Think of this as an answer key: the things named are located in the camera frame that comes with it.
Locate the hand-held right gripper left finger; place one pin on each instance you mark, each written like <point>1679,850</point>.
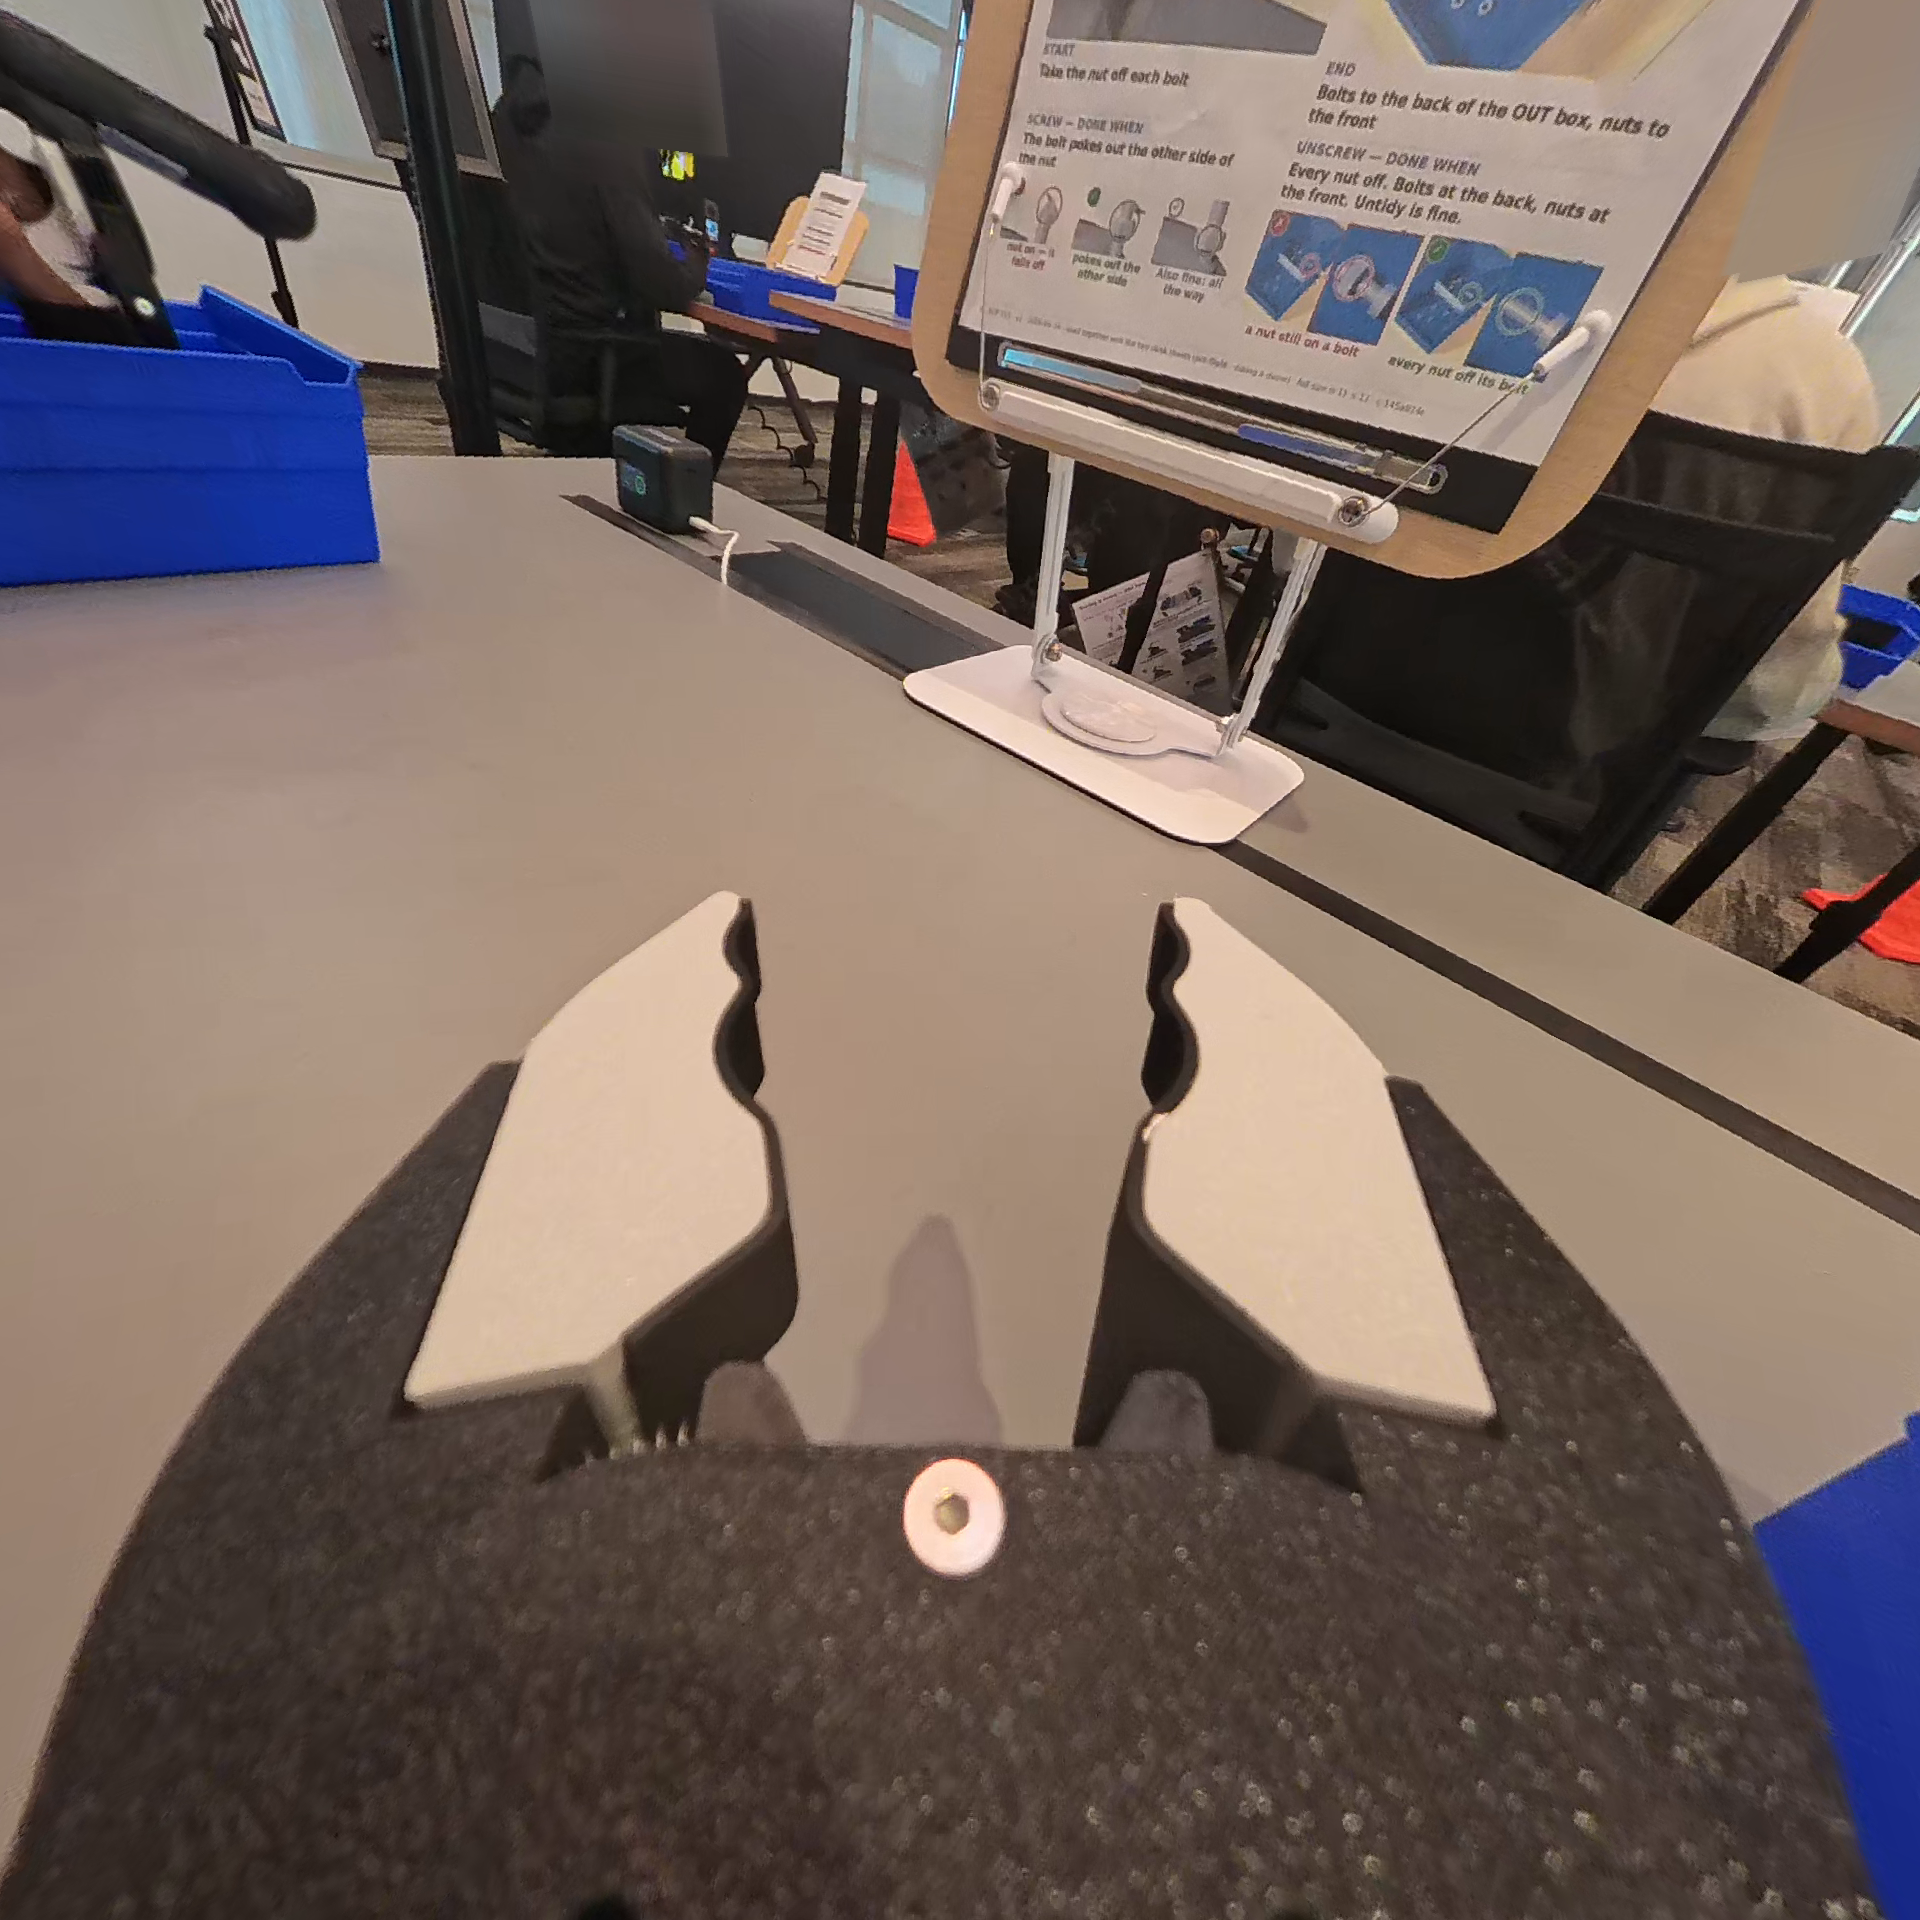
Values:
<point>614,1184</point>

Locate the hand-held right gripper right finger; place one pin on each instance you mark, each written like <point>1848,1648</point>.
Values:
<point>1304,1200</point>

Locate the blue plastic bin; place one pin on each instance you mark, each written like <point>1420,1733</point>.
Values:
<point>1882,639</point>
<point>180,480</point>
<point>742,285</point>
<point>1860,1650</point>

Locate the person's left hand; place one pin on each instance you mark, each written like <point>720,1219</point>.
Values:
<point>31,249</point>

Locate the wooden document stand white base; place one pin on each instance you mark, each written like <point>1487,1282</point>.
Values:
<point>1111,764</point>

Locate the black mesh chair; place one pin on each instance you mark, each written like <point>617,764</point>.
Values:
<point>1501,675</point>

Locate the black power adapter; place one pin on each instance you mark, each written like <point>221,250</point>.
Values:
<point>661,476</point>

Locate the printed leaflet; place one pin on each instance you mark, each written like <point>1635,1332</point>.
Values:
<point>1155,615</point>

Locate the small document stand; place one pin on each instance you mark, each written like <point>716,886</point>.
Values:
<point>823,224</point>

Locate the wooden desk with black legs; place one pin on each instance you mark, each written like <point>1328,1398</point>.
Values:
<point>1875,725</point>
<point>841,319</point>

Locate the printed instruction sheet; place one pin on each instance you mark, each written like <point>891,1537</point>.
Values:
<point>1351,151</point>

